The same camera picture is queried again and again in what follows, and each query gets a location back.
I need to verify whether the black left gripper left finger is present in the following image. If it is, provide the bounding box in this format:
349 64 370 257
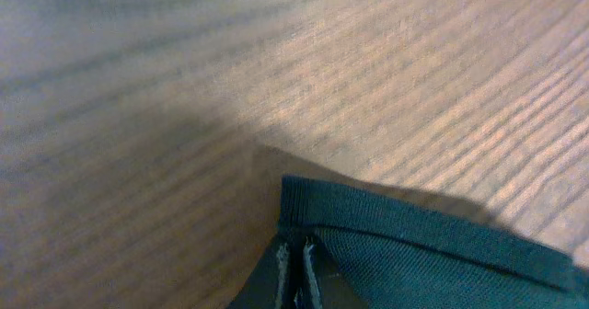
227 235 291 309

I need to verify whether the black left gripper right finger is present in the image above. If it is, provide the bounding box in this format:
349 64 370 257
301 235 369 309

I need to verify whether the black t-shirt with white logo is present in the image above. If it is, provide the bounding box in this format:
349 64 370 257
279 177 588 309

